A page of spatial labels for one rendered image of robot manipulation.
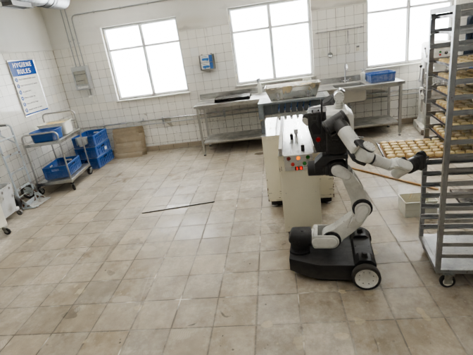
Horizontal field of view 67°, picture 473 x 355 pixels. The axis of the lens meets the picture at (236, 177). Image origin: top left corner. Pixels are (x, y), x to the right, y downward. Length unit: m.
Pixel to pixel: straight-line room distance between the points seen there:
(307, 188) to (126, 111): 4.86
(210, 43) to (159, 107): 1.52
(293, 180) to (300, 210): 0.30
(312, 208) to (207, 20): 4.39
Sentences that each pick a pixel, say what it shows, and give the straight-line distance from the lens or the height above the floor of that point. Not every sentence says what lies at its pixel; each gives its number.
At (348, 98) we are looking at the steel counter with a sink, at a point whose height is 0.68.
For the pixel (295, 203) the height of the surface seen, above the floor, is 0.38.
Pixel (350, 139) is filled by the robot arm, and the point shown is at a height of 1.17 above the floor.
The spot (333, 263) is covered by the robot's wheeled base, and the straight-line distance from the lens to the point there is 2.84.
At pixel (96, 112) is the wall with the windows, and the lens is 7.59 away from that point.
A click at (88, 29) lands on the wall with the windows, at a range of 7.44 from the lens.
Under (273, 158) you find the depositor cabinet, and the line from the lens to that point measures 3.84.
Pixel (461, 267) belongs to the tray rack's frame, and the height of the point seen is 0.15.
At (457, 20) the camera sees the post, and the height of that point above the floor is 1.74.
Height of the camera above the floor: 1.79
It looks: 20 degrees down
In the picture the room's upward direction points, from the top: 8 degrees counter-clockwise
